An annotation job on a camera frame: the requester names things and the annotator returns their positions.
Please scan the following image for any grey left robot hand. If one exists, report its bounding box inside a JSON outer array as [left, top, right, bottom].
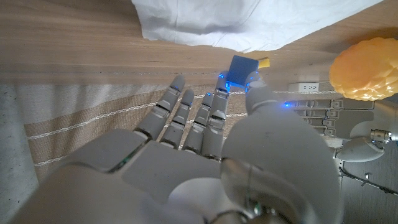
[[284, 98, 394, 163]]

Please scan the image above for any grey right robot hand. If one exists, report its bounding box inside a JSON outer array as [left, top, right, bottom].
[[9, 70, 343, 224]]

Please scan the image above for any small blue block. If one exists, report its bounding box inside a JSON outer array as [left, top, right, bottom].
[[226, 55, 259, 90]]

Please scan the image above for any white cloth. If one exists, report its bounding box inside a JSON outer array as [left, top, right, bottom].
[[131, 0, 385, 53]]

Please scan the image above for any orange toy pineapple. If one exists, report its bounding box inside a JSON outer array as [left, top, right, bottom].
[[328, 37, 398, 101]]

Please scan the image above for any white power strip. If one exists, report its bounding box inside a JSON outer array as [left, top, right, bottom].
[[287, 82, 320, 93]]

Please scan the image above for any thin black left wrist wire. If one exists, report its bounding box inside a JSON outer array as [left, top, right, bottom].
[[338, 167, 398, 197]]

